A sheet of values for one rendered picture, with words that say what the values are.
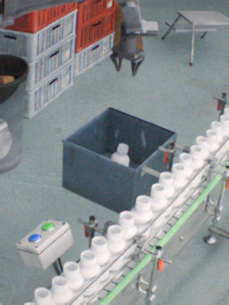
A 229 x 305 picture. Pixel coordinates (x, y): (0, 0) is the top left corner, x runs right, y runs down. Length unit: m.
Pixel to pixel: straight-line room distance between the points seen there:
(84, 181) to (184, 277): 1.00
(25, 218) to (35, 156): 0.60
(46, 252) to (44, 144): 2.40
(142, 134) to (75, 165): 0.32
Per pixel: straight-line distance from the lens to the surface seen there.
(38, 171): 3.64
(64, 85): 4.46
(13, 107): 3.39
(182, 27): 5.35
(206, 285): 2.99
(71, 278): 1.39
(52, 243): 1.53
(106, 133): 2.47
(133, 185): 2.11
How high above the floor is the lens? 2.16
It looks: 34 degrees down
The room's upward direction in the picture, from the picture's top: 4 degrees clockwise
